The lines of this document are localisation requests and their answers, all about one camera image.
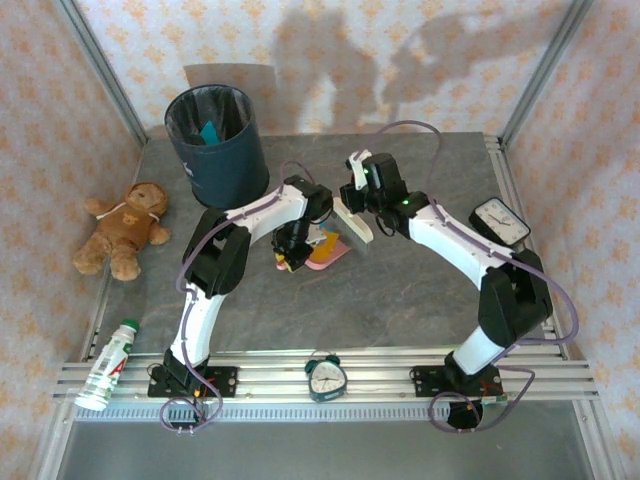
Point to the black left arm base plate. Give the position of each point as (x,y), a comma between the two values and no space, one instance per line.
(225,382)

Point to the pink plastic dustpan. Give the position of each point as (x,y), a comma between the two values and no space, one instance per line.
(342,250)

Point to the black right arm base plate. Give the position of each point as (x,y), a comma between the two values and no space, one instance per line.
(425,382)

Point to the aluminium frame post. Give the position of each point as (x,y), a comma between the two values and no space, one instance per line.
(101,67)
(548,67)

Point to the dark blue trash bin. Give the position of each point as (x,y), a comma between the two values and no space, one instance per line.
(225,170)

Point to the wide aluminium rail frame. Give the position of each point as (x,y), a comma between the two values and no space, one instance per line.
(280,375)

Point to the aluminium table side rail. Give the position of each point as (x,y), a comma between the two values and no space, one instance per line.
(501,165)
(99,300)

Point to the black bin liner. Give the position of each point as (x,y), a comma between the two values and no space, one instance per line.
(220,107)

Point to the white plastic drink bottle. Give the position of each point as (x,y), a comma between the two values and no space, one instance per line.
(107,365)

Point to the green twin-bell alarm clock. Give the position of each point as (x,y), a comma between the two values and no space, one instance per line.
(325,382)

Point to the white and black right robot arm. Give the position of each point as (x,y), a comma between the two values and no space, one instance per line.
(445,237)

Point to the cream hand brush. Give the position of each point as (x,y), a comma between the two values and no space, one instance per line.
(355,225)

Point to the black square clock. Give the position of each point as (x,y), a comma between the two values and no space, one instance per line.
(500,222)

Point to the brown teddy bear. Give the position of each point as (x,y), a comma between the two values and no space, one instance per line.
(125,225)

